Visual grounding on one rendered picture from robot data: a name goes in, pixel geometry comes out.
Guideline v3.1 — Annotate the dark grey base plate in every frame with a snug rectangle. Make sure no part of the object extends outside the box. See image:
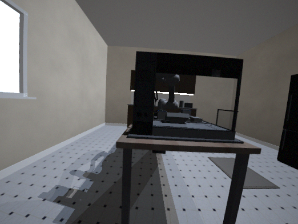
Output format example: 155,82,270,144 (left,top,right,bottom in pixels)
127,129,244,143

